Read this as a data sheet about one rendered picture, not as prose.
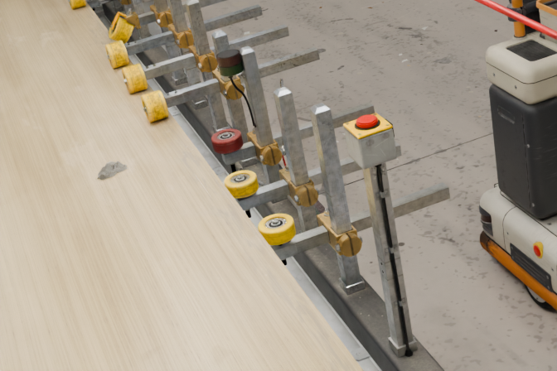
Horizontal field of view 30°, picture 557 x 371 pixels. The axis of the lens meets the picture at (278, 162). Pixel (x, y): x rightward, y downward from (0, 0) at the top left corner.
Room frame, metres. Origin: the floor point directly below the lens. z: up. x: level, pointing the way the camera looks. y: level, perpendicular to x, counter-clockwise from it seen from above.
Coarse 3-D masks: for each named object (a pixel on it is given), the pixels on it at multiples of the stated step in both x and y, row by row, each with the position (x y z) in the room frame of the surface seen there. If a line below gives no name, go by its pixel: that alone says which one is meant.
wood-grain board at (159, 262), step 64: (0, 0) 4.20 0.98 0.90; (64, 0) 4.01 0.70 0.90; (0, 64) 3.41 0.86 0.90; (64, 64) 3.28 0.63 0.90; (128, 64) 3.15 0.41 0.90; (0, 128) 2.84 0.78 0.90; (64, 128) 2.74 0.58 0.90; (128, 128) 2.65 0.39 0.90; (0, 192) 2.42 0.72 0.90; (64, 192) 2.34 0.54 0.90; (128, 192) 2.27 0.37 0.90; (192, 192) 2.20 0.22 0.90; (0, 256) 2.08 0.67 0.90; (64, 256) 2.02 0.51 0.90; (128, 256) 1.97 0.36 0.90; (192, 256) 1.91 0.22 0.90; (256, 256) 1.86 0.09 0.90; (0, 320) 1.82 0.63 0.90; (64, 320) 1.77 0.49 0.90; (128, 320) 1.72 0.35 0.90; (192, 320) 1.67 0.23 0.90; (256, 320) 1.63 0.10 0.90; (320, 320) 1.59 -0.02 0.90
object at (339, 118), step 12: (348, 108) 2.57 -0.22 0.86; (360, 108) 2.55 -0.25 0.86; (372, 108) 2.55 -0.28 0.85; (336, 120) 2.52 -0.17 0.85; (348, 120) 2.53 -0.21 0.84; (276, 132) 2.51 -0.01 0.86; (300, 132) 2.50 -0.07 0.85; (312, 132) 2.51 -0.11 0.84; (252, 144) 2.47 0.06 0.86; (228, 156) 2.44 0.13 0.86; (240, 156) 2.45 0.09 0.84; (252, 156) 2.46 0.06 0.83
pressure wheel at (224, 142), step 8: (232, 128) 2.49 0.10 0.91; (216, 136) 2.47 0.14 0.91; (224, 136) 2.46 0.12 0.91; (232, 136) 2.45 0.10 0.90; (240, 136) 2.45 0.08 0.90; (216, 144) 2.43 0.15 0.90; (224, 144) 2.42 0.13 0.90; (232, 144) 2.42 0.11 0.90; (240, 144) 2.44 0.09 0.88; (224, 152) 2.42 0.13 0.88; (232, 168) 2.46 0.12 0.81
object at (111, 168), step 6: (108, 162) 2.43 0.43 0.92; (114, 162) 2.43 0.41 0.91; (120, 162) 2.41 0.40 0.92; (102, 168) 2.39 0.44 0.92; (108, 168) 2.40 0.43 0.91; (114, 168) 2.39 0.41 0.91; (120, 168) 2.40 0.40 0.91; (126, 168) 2.40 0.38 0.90; (102, 174) 2.37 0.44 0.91; (108, 174) 2.38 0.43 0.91; (114, 174) 2.37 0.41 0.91
